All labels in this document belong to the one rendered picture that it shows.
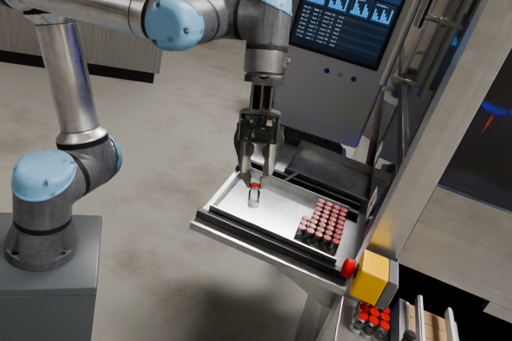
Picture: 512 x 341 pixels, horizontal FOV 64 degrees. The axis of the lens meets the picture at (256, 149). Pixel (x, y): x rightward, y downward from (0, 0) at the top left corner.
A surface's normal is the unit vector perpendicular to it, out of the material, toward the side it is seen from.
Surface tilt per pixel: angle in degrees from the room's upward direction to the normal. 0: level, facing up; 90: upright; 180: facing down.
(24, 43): 90
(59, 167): 7
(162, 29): 90
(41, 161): 7
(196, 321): 0
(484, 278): 90
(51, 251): 72
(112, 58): 90
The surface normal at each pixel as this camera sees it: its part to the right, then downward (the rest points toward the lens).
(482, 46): -0.31, 0.36
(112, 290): 0.26, -0.86
